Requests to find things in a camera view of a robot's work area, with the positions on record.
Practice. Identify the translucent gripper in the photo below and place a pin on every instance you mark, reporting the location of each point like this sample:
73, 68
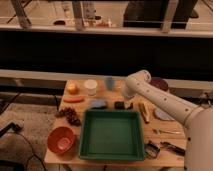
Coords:
128, 104

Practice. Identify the black eraser block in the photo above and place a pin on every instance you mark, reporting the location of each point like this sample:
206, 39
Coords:
121, 105

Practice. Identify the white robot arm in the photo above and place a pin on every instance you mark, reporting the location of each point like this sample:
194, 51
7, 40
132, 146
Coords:
197, 121

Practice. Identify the blue plastic cup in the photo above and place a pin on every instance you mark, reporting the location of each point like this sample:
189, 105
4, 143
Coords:
110, 83

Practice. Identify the white paper cup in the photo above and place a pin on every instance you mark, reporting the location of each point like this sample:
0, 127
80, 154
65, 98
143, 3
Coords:
91, 87

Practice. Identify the blue sponge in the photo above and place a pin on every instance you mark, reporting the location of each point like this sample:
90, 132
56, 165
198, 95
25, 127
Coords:
98, 104

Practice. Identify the purple plastic bowl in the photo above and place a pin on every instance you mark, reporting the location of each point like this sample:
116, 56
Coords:
159, 83

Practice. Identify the green plastic tray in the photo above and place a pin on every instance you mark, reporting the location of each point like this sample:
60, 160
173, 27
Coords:
111, 135

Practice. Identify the metal fork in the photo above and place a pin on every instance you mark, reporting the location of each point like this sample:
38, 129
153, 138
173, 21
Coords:
157, 131

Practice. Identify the orange carrot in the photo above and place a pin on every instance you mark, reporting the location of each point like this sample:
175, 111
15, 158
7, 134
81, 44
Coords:
73, 100

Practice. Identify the yellow apple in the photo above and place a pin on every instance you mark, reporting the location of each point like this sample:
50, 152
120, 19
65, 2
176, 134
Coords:
72, 88

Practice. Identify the bunch of dark grapes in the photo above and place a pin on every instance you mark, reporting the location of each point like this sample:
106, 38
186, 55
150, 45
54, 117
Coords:
70, 114

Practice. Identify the orange plastic bowl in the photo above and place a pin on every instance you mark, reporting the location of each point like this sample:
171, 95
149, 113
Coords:
60, 140

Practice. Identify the black handled peeler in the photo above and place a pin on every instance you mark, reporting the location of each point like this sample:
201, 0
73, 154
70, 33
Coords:
175, 149

